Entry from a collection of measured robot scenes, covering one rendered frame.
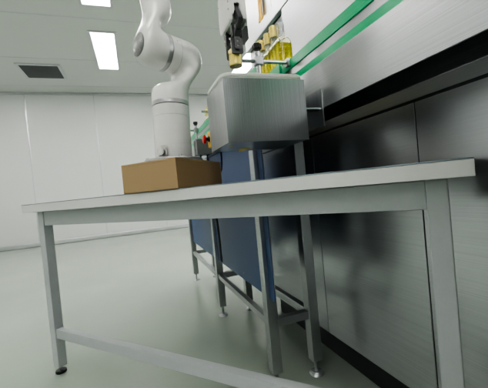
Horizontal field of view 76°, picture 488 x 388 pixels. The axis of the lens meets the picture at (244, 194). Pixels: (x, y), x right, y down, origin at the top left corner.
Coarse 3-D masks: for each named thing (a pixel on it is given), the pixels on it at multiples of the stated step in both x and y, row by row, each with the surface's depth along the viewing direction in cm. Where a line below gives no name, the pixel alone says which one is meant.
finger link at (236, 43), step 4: (236, 24) 80; (236, 28) 81; (240, 28) 81; (236, 32) 81; (240, 32) 81; (236, 36) 82; (232, 40) 82; (236, 40) 82; (240, 40) 82; (232, 44) 82; (236, 44) 82; (240, 44) 82; (232, 48) 82; (236, 48) 82; (240, 48) 83; (232, 52) 82; (236, 52) 82; (240, 52) 83
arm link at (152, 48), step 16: (144, 0) 103; (160, 0) 103; (144, 16) 101; (160, 16) 100; (144, 32) 95; (160, 32) 97; (144, 48) 95; (160, 48) 96; (144, 64) 99; (160, 64) 99
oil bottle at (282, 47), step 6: (282, 36) 112; (276, 42) 112; (282, 42) 111; (288, 42) 112; (276, 48) 112; (282, 48) 111; (288, 48) 112; (276, 54) 112; (282, 54) 111; (288, 54) 112; (282, 60) 111
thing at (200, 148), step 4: (196, 140) 160; (200, 140) 160; (196, 144) 160; (200, 144) 160; (204, 144) 161; (196, 148) 160; (200, 148) 160; (204, 148) 161; (208, 148) 162; (196, 152) 161; (200, 152) 160; (204, 152) 161; (208, 152) 161
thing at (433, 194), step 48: (288, 192) 79; (336, 192) 73; (384, 192) 68; (432, 192) 63; (48, 240) 136; (432, 240) 64; (48, 288) 136; (96, 336) 125; (240, 384) 90; (288, 384) 84
